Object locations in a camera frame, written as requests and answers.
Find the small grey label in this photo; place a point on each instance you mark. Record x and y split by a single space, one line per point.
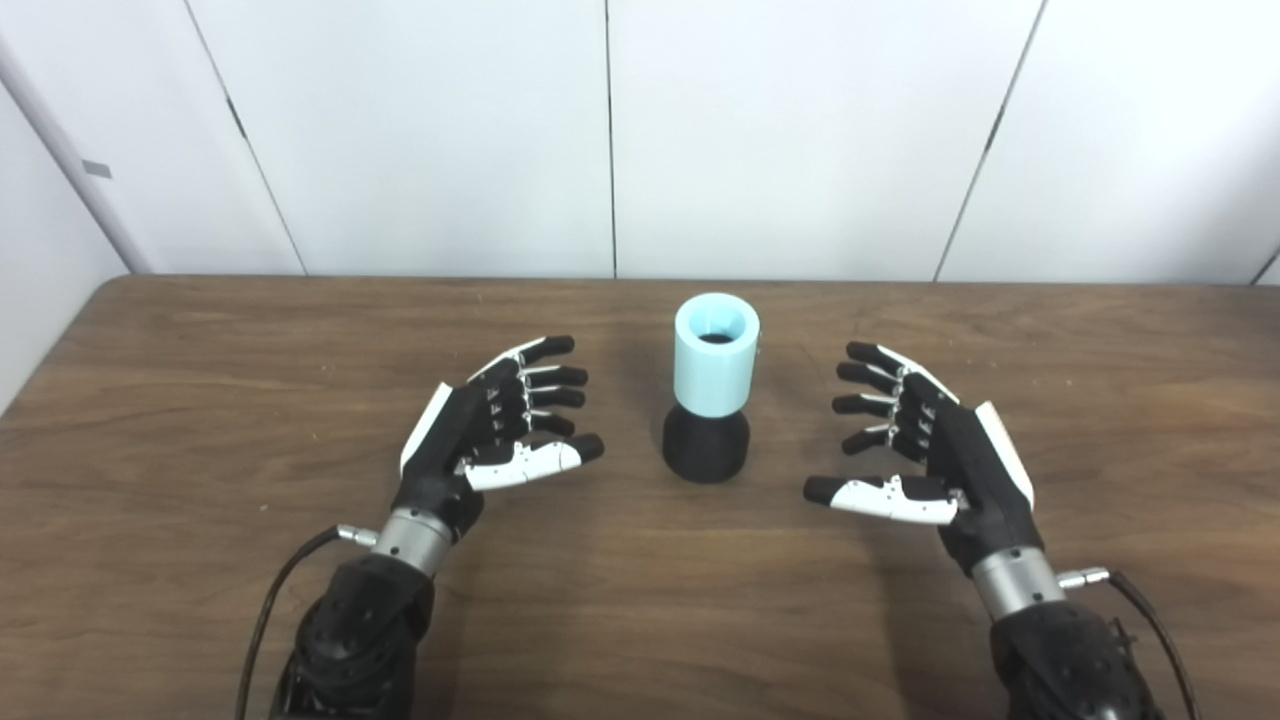
97 169

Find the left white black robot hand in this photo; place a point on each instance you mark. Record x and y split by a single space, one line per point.
450 450

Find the white corner post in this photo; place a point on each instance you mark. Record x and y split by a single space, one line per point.
118 222

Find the black flared nozzle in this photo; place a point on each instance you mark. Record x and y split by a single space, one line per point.
705 450

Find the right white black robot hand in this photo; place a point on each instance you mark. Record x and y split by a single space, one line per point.
985 480

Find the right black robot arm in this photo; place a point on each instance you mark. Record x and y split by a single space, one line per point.
1060 660

